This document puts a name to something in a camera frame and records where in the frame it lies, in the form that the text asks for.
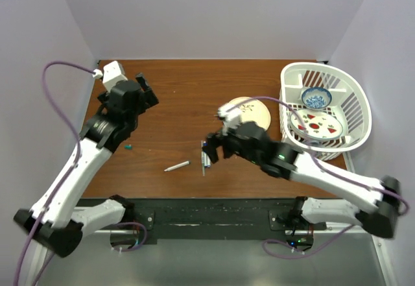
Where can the white plastic basket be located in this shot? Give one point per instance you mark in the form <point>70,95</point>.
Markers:
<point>349,105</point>

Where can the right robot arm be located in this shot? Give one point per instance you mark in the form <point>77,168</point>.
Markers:
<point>371,203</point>

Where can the white marker green tip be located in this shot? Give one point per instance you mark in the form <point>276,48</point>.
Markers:
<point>177,166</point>

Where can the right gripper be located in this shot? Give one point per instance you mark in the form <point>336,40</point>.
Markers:
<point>214,141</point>

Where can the watermelon pattern plate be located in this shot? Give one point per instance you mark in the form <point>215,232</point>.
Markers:
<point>318,125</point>

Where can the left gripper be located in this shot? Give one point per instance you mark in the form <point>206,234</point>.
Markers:
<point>146,98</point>

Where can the blue patterned bowl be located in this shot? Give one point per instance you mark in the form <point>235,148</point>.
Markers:
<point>316,98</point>

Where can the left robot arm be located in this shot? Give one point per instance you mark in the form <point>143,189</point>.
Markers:
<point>52,221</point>

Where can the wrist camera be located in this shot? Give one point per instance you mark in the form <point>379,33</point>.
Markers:
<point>230,115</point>
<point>113,73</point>

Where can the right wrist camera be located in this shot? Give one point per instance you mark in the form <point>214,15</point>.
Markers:
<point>230,115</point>

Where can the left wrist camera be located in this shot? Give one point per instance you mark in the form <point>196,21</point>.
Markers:
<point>113,73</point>

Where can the cream and blue plate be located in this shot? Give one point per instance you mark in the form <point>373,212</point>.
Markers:
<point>257,112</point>

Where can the thin green white pen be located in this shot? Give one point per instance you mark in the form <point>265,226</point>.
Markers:
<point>202,158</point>

